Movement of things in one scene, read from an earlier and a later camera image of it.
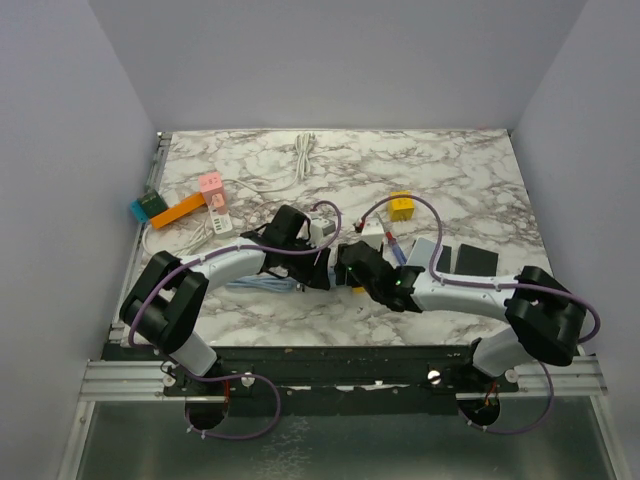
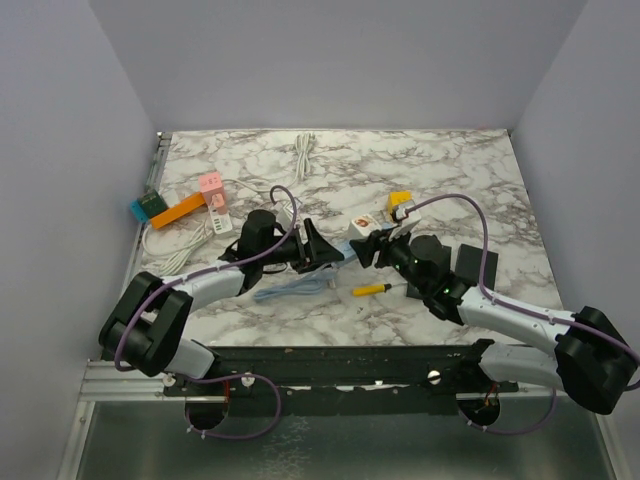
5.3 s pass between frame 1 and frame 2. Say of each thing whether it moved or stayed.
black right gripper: moved
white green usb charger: stayed
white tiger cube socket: moved
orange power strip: stayed
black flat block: stayed
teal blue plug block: stayed
